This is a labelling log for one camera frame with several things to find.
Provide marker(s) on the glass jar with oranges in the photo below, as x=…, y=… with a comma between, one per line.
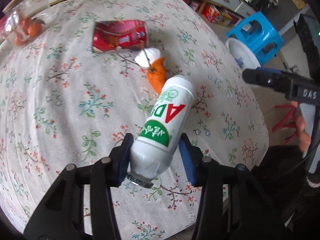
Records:
x=25, y=20

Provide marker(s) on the blue plastic stool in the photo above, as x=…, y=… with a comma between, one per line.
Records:
x=259, y=35

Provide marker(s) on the red folding rack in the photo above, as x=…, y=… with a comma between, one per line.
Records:
x=287, y=121

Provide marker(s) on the white trash basin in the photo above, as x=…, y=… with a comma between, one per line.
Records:
x=244, y=57

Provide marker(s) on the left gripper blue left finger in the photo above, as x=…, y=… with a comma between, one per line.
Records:
x=60, y=214

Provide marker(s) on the red drink can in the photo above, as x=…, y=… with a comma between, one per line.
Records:
x=111, y=36

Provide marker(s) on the white AD milk bottle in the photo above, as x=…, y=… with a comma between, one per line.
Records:
x=153, y=150

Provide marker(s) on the right hand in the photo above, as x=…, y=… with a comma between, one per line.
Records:
x=304, y=138

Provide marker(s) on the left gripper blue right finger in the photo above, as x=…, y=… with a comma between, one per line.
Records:
x=224, y=193

